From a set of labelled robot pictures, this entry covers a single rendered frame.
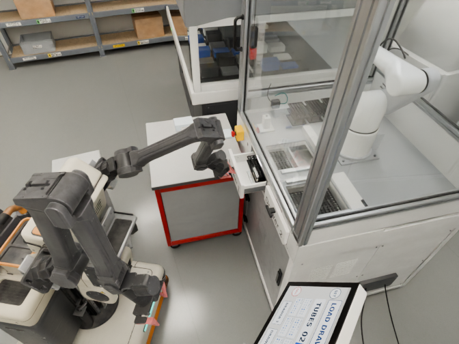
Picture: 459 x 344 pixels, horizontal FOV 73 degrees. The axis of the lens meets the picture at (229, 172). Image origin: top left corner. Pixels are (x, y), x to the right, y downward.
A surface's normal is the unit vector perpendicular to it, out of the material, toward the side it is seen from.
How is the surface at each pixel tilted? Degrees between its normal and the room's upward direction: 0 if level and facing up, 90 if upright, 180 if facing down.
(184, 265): 0
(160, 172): 0
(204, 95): 90
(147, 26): 89
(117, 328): 0
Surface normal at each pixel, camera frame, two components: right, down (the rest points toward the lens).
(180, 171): 0.01, -0.70
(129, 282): -0.44, -0.67
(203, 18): 0.24, 0.70
